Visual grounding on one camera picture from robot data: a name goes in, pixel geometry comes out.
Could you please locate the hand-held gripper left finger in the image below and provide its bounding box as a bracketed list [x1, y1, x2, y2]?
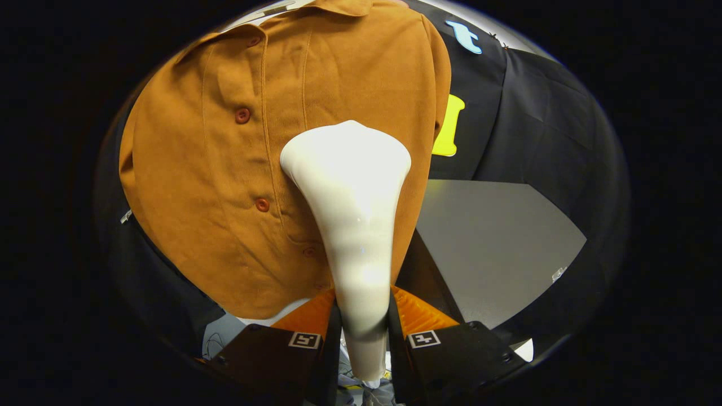
[206, 288, 343, 406]

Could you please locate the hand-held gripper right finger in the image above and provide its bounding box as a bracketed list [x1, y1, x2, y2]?
[388, 285, 528, 406]

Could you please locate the white garment steamer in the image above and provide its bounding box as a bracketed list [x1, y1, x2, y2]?
[280, 120, 412, 383]

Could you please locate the brown button shirt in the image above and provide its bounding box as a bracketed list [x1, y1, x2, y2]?
[118, 0, 452, 320]

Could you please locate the white mannequin torso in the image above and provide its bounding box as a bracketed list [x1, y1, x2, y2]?
[237, 298, 311, 326]

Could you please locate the grey side table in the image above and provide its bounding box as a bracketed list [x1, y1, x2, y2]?
[395, 179, 587, 330]

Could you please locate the black backdrop cloth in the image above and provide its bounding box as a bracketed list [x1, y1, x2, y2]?
[96, 0, 631, 361]

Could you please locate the black cable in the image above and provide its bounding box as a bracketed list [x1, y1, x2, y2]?
[203, 332, 226, 360]

